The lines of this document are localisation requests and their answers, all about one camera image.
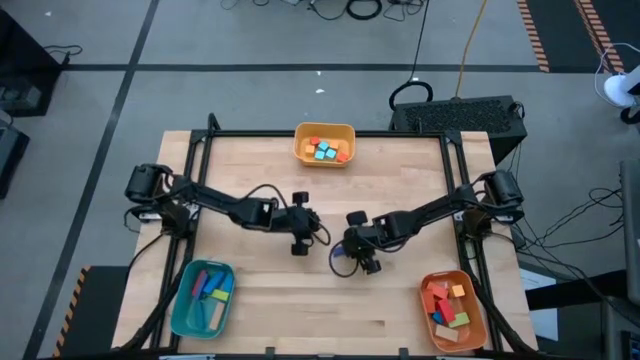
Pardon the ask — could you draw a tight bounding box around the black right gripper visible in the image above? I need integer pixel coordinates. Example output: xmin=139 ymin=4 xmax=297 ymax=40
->
xmin=342 ymin=210 xmax=389 ymax=276

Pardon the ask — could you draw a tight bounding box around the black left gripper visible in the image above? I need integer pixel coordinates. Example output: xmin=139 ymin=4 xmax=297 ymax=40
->
xmin=279 ymin=191 xmax=324 ymax=258

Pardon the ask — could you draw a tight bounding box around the red medium block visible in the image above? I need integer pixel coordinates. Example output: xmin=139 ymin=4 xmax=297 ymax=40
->
xmin=437 ymin=298 xmax=457 ymax=325

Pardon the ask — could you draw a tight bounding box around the beige medium block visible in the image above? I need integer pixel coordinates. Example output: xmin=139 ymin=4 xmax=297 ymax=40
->
xmin=434 ymin=324 xmax=460 ymax=344

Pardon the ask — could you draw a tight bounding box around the beige long block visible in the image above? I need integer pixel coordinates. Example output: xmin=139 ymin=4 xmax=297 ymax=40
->
xmin=208 ymin=301 xmax=227 ymax=332

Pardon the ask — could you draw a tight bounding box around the teal long block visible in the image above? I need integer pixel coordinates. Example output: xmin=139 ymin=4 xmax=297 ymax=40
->
xmin=192 ymin=298 xmax=207 ymax=331

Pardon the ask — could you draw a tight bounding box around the yellow plastic bin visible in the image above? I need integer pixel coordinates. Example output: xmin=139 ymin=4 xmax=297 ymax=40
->
xmin=292 ymin=121 xmax=357 ymax=169

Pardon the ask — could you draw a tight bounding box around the orange plastic bin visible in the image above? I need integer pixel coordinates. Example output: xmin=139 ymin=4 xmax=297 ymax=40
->
xmin=418 ymin=269 xmax=489 ymax=354

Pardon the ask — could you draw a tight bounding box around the teal plastic bin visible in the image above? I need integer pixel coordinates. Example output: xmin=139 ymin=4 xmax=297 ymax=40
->
xmin=169 ymin=258 xmax=236 ymax=340

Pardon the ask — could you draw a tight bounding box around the black computer tower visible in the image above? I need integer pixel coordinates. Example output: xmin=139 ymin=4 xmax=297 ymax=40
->
xmin=389 ymin=94 xmax=529 ymax=166

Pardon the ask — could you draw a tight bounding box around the white paper sheet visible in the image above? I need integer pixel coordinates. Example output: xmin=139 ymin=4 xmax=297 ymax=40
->
xmin=518 ymin=268 xmax=560 ymax=342

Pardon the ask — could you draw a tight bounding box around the black mat with hazard stripes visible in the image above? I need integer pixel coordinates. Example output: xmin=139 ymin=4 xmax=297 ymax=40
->
xmin=52 ymin=264 xmax=129 ymax=359

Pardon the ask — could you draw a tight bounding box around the grey upright panel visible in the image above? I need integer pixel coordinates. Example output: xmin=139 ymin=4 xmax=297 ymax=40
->
xmin=619 ymin=159 xmax=640 ymax=306

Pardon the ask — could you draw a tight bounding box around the black mat with orange stripes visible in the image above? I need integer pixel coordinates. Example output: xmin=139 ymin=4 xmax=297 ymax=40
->
xmin=517 ymin=0 xmax=640 ymax=74

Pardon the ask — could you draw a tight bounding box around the white round device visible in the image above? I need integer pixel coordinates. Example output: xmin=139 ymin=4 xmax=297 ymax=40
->
xmin=594 ymin=42 xmax=640 ymax=126

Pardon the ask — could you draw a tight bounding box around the black equipment case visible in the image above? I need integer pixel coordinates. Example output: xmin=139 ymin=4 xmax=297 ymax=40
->
xmin=0 ymin=119 xmax=31 ymax=200

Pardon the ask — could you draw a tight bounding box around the black floor mat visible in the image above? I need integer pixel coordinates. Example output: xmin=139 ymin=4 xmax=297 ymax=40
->
xmin=0 ymin=7 xmax=64 ymax=119

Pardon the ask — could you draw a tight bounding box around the black hanging cable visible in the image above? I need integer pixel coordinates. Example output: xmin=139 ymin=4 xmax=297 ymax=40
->
xmin=388 ymin=0 xmax=435 ymax=112

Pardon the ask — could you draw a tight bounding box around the black coiled floor cable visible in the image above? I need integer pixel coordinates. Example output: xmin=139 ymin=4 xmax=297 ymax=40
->
xmin=346 ymin=0 xmax=384 ymax=21

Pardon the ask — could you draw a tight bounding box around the yellow hanging cable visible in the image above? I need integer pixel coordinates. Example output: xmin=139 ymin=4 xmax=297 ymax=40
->
xmin=453 ymin=0 xmax=490 ymax=99

